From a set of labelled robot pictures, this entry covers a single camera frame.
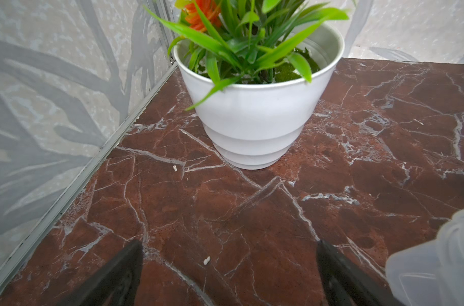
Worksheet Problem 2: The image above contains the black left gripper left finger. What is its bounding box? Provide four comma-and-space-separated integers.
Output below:
58, 240, 144, 305

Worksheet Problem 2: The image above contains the clear plastic lunch box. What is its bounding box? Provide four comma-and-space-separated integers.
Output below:
386, 209, 464, 305

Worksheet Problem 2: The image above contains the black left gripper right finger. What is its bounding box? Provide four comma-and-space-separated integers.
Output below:
316, 240, 402, 306

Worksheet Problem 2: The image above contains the green artificial plant with flowers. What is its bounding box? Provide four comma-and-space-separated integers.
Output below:
146, 1, 349, 108

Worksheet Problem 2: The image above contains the white flower pot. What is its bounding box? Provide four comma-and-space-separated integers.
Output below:
173, 24, 345, 170

